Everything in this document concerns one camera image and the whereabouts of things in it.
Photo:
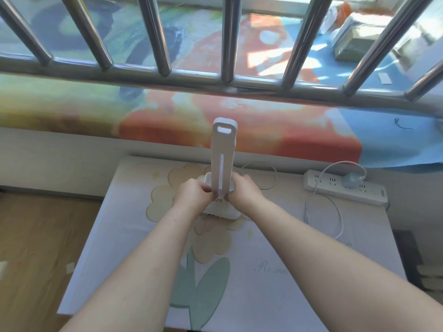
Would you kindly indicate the person's left forearm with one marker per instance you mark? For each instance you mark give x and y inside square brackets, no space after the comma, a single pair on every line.
[138,273]

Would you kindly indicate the person's right fingers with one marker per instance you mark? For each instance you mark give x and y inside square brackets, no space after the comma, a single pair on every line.
[233,190]

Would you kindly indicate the black thread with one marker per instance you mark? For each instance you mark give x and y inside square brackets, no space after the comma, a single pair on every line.
[400,123]

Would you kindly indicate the orange packet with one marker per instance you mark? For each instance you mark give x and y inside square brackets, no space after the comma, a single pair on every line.
[346,10]

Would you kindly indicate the paper scrap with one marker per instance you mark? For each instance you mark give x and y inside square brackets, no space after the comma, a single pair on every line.
[71,268]

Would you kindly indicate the colourful painted bed sheet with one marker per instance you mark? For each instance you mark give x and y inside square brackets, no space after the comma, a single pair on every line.
[242,114]

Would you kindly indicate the grey plug adapter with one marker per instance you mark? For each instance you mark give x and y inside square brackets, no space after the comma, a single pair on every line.
[352,180]

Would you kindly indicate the white power strip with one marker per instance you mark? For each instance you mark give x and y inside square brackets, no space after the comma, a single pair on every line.
[372,195]

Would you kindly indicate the white plastic bag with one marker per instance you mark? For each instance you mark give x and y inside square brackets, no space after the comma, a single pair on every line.
[328,20]

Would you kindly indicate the person's right hand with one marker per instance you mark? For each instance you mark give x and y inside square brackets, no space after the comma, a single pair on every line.
[246,197]

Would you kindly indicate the white wrapped olive package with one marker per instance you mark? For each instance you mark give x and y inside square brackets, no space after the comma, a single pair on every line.
[356,44]

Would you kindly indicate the blue bed sheet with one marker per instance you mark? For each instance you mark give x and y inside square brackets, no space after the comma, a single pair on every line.
[398,145]

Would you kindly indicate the small white paper slip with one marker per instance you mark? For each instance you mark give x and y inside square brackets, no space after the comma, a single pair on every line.
[384,78]

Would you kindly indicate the person's left hand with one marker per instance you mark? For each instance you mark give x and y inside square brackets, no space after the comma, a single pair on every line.
[189,197]

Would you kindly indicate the flower print table cloth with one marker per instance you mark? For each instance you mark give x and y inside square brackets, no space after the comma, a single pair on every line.
[277,245]

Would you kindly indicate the white bed frame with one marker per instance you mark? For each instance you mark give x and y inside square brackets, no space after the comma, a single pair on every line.
[69,159]

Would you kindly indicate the white desk lamp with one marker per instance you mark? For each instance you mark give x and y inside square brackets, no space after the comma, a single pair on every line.
[223,152]

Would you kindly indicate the person's left fingers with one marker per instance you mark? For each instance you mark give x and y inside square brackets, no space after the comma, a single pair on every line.
[207,190]

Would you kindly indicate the person's right forearm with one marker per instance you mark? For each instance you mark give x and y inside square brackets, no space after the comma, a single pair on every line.
[328,273]

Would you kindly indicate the silver metal bed rail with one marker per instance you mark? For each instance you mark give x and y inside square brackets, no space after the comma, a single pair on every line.
[193,75]

